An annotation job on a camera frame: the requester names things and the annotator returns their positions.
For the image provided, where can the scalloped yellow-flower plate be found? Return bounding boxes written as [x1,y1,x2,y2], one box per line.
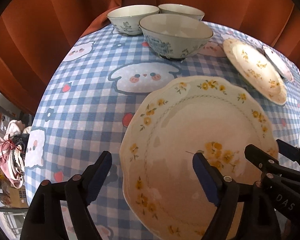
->
[120,76,279,239]

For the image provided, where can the red-trimmed small plate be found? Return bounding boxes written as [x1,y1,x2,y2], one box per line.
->
[262,45,294,82]

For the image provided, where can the large round yellow-flower plate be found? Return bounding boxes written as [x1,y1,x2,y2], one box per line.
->
[223,38,287,106]

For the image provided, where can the floral bowl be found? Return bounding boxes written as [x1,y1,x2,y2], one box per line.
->
[158,3,205,21]
[107,4,160,35]
[139,14,213,60]

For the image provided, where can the cardboard box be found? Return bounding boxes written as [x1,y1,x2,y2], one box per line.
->
[9,186,29,208]

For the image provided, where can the pink white cloth bundle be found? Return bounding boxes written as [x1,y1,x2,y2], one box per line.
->
[0,120,31,189]

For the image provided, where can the blue checkered cartoon tablecloth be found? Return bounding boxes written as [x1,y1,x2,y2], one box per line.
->
[25,23,300,239]

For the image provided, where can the orange curtain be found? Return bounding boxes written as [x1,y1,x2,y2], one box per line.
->
[0,0,300,114]

